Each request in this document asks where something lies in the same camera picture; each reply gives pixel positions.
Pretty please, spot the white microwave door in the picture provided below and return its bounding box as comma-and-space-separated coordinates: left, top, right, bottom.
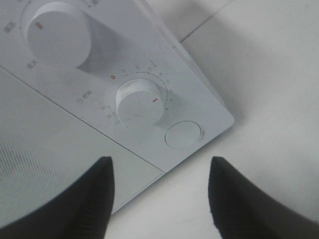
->
0, 70, 163, 224

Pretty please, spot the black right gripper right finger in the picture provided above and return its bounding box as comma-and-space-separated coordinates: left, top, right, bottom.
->
208, 156, 319, 239

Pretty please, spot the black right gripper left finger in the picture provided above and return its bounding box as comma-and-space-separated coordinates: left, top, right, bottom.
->
0, 156, 114, 239

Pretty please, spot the upper white power knob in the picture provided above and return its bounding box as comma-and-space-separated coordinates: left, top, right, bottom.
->
24, 1, 93, 68

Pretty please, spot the round white door button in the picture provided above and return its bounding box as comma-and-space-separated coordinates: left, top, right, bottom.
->
165, 120, 201, 149

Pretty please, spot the white timer knob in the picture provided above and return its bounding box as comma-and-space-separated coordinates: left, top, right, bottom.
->
116, 79, 164, 127

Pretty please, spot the white microwave oven body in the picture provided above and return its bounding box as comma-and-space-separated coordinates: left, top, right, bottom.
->
0, 0, 234, 172

